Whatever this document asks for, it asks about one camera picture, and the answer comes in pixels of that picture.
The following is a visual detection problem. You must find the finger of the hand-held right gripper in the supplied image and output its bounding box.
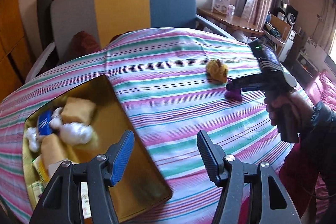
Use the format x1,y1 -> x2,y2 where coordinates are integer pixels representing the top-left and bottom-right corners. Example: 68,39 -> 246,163
241,86 -> 265,94
226,76 -> 263,87

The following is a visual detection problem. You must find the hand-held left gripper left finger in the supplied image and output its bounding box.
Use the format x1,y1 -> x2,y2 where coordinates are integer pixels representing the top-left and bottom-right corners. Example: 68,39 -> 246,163
29,130 -> 135,224

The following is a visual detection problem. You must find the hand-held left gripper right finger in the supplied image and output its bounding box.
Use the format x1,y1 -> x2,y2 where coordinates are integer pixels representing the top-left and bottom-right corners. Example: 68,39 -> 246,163
196,130 -> 301,224

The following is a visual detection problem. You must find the purple snack packet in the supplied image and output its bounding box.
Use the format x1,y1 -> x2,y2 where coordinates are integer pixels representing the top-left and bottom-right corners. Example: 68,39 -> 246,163
225,82 -> 243,102

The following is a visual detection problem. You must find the gold metal tin box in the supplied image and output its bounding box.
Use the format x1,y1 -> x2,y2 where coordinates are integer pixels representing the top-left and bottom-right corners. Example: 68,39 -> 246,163
21,74 -> 173,223

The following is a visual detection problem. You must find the white cardboard box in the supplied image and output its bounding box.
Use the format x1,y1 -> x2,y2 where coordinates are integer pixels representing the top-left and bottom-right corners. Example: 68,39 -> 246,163
47,160 -> 92,217

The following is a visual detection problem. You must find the green yellow snack packet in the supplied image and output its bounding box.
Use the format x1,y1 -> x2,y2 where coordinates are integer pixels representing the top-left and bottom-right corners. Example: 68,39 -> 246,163
31,154 -> 50,184

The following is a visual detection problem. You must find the blue white tissue pack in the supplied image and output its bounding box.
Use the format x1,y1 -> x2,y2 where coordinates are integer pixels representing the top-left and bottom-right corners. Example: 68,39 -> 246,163
37,110 -> 54,136

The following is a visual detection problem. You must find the green labelled small box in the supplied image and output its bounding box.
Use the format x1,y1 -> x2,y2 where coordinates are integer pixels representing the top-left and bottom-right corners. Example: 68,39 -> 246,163
28,181 -> 46,205

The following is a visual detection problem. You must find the person's right forearm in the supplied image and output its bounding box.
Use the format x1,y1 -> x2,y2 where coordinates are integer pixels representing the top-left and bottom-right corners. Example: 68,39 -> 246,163
302,100 -> 336,214

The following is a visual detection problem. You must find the person's right hand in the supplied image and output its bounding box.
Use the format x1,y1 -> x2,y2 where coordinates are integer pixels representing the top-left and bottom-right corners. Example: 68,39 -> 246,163
265,90 -> 314,135

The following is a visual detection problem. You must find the white cabinet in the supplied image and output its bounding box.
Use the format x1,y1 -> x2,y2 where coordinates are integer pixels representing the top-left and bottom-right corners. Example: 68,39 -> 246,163
277,30 -> 298,62

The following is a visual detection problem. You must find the brown cardboard box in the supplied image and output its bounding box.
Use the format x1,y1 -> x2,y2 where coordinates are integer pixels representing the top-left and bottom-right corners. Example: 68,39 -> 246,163
265,14 -> 292,38

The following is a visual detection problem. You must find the black stereo speaker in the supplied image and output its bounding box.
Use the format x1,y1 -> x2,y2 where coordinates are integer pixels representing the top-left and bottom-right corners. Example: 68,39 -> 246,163
272,0 -> 299,30

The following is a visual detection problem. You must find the wooden side desk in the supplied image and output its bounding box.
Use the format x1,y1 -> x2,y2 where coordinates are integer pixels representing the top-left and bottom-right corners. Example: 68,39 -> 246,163
197,7 -> 264,35

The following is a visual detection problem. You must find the striped tablecloth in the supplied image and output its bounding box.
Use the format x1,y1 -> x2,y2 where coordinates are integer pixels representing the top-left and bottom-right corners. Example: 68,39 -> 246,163
0,27 -> 310,224

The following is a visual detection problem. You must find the white printed carton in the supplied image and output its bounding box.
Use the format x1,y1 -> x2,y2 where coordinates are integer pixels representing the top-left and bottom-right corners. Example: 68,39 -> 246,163
211,0 -> 232,14

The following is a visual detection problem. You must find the magenta blanket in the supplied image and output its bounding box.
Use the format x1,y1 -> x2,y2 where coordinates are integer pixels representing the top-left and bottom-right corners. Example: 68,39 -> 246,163
278,69 -> 336,224

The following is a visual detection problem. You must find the dark red cloth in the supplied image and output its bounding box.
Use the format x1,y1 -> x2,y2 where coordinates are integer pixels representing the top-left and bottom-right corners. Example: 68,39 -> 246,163
69,31 -> 101,60

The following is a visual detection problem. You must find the grey yellow blue chair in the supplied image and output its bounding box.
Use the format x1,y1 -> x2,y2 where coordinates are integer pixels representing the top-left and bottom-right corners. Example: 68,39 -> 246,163
25,0 -> 231,83

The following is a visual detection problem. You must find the dark rolled mat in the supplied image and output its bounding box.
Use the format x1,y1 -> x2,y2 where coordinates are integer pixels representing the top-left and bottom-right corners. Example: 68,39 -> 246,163
37,0 -> 57,56

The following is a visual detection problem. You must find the wooden wardrobe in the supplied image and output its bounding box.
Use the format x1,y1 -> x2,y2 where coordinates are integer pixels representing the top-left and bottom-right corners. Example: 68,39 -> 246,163
0,0 -> 33,96

